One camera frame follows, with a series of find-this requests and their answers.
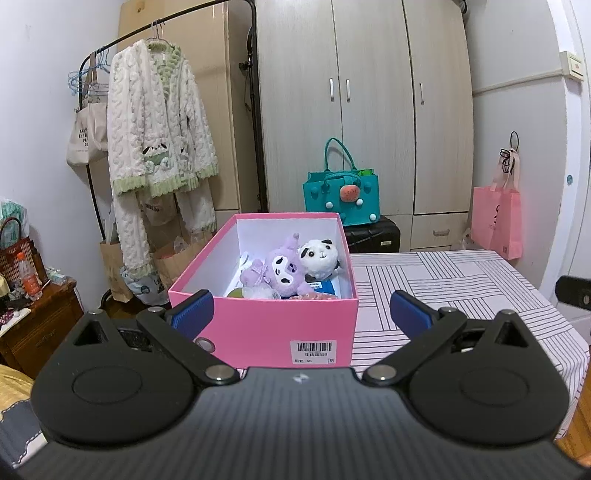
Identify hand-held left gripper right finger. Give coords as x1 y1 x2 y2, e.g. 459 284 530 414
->
362 290 532 388

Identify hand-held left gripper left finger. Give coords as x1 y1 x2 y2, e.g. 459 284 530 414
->
74 290 241 386

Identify pink cardboard box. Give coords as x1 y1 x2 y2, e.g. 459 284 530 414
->
167 212 360 368

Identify blue wet wipes packet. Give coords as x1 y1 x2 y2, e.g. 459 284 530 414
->
305 277 340 296

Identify purple plush toy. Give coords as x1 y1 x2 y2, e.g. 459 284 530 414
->
239 234 317 300

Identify white panda plush toy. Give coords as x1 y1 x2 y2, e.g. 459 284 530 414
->
297 238 347 280

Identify white printed plastic bag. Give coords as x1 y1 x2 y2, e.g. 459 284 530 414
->
121 268 169 305

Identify striped tablecloth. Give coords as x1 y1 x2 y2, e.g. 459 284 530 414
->
351 249 591 439

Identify black suitcase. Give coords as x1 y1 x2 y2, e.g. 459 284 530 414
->
344 218 402 254

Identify white fluffy pajama pants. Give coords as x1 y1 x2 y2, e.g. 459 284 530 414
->
112 187 218 280

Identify pink shopping bag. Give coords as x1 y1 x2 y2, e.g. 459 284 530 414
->
471 150 523 260

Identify teal felt handbag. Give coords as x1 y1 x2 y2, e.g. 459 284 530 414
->
302 137 380 227

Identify wooden nightstand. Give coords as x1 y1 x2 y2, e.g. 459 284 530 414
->
0 277 84 379

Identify orange drink bottle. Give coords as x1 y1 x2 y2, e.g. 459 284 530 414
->
16 251 43 301

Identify woven basket bag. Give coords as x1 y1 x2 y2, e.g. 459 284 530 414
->
0 217 47 289

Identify black clothes rack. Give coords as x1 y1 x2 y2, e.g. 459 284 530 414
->
78 0 269 305

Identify yellow bedding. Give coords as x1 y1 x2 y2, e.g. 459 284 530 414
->
0 364 47 467

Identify beige three-door wardrobe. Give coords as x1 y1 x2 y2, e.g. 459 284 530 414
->
253 0 475 252

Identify white green fluffy pajama top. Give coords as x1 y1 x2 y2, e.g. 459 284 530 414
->
107 39 220 195

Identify green patterned package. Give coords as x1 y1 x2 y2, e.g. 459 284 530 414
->
0 198 31 245

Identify printed canvas tote bag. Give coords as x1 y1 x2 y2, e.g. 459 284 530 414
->
66 99 109 167

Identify wall light switch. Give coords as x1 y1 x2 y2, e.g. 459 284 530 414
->
560 51 585 81

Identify blue wire hangers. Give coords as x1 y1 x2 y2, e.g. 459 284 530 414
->
69 46 112 97

